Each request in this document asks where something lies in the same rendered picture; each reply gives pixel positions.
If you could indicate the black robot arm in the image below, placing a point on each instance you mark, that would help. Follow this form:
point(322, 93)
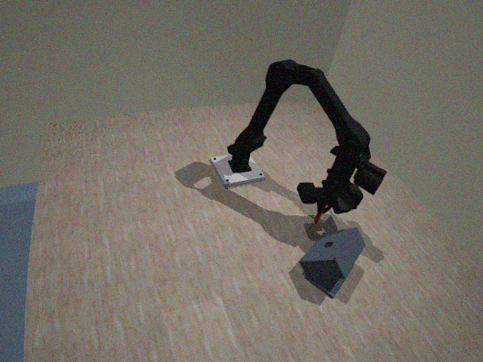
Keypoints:
point(352, 153)

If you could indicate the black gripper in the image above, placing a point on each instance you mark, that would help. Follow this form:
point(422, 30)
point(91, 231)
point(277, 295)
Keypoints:
point(309, 194)

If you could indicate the blue-grey sloped panel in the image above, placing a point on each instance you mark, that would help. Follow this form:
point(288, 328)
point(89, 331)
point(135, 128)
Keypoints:
point(328, 262)

